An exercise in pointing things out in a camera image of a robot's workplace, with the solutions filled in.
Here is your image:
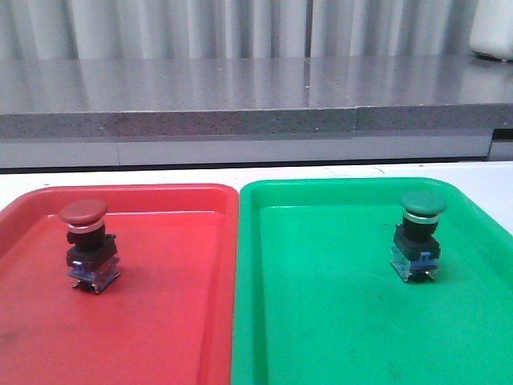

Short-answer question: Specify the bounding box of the green mushroom push button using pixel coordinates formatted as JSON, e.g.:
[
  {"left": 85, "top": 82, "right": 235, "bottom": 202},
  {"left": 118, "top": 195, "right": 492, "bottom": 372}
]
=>
[{"left": 390, "top": 190, "right": 447, "bottom": 282}]

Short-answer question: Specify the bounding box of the red mushroom push button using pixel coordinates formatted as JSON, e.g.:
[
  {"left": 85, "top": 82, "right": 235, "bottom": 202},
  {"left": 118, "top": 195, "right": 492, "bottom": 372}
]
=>
[{"left": 59, "top": 199, "right": 121, "bottom": 294}]

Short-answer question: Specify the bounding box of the green plastic tray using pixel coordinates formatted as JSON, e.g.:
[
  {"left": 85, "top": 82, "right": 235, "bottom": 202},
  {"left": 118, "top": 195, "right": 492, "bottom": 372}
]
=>
[{"left": 231, "top": 177, "right": 512, "bottom": 384}]

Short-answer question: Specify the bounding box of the red plastic tray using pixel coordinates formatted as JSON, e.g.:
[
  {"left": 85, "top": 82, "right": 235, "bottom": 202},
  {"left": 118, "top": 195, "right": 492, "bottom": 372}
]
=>
[{"left": 1, "top": 184, "right": 238, "bottom": 384}]

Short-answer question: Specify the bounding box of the grey speckled stone platform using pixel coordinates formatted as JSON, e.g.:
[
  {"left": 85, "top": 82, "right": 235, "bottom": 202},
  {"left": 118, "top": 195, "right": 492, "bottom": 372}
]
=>
[{"left": 1, "top": 55, "right": 512, "bottom": 169}]

